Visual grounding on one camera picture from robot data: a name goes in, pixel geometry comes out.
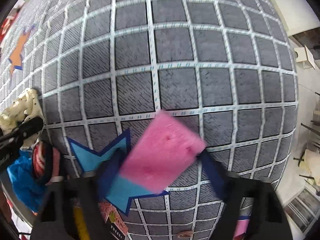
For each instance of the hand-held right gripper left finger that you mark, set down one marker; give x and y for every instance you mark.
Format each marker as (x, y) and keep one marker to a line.
(110, 175)

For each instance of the grey checked blanket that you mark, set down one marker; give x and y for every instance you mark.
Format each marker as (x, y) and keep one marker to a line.
(175, 55)

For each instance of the red white striped sock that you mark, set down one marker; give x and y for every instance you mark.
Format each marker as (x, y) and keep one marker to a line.
(38, 161)

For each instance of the pink patterned packet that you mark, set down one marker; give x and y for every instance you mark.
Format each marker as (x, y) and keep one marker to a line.
(111, 216)

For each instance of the orange star patch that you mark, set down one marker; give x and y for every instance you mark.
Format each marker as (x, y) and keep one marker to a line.
(18, 52)

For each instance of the small pink sponge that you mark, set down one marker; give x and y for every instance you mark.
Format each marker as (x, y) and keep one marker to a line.
(242, 227)

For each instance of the cream plush toy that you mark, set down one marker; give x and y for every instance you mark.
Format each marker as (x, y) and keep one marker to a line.
(27, 105)

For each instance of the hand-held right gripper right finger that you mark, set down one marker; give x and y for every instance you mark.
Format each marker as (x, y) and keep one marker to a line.
(213, 177)

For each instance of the blue star patch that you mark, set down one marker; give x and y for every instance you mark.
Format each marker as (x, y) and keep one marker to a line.
(87, 157)

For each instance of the white framed window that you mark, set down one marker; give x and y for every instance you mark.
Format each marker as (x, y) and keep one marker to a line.
(301, 210)

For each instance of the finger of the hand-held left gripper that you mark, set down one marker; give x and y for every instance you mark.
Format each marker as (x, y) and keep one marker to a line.
(27, 128)

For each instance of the yellow soft item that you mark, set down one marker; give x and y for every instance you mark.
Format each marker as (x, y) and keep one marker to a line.
(80, 223)

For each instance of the blue cloth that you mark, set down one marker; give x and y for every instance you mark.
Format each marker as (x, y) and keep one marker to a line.
(22, 183)

